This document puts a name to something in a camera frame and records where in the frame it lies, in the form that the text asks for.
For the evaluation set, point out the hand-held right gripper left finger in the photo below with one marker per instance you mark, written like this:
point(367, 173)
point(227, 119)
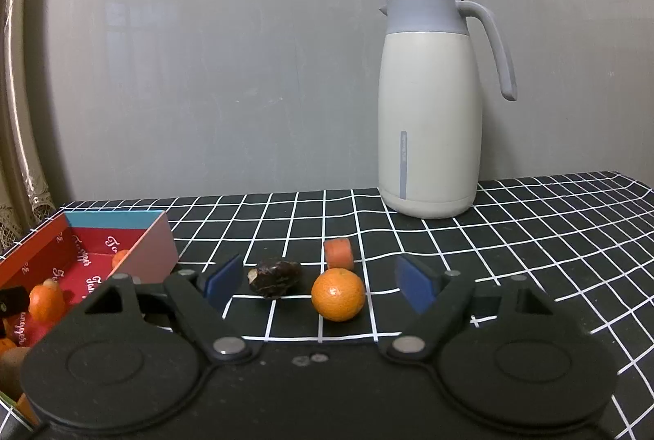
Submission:
point(225, 285)

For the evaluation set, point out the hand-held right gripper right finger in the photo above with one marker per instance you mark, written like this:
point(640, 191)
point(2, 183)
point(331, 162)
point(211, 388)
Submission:
point(414, 287)

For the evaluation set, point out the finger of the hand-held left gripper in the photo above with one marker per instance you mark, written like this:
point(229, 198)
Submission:
point(13, 301)

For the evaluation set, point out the thick carrot chunk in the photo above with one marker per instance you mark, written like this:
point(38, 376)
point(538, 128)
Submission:
point(46, 304)

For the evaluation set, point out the beige round fruit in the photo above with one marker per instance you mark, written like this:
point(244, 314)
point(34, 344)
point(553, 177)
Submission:
point(11, 371)

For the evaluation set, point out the light orange mandarin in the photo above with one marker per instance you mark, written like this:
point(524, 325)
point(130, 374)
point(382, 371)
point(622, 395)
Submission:
point(338, 295)

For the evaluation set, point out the red and orange cardboard box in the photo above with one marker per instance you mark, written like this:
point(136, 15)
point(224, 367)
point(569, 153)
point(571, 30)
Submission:
point(153, 240)

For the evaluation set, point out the tapered carrot chunk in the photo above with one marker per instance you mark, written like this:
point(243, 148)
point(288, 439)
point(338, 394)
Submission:
point(120, 259)

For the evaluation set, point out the dark fruit with pale end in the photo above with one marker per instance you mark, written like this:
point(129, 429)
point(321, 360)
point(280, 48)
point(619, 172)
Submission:
point(273, 277)

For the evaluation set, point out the small carrot slice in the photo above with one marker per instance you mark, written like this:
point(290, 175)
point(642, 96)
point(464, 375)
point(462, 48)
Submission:
point(339, 255)

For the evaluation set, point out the beige patterned curtain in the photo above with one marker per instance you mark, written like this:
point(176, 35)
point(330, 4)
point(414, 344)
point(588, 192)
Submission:
point(28, 194)

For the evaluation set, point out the black white checked tablecloth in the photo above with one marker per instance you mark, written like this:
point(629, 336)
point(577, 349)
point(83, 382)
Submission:
point(536, 240)

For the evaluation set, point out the cream and grey thermos jug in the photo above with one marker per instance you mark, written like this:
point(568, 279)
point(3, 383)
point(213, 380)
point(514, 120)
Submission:
point(429, 123)

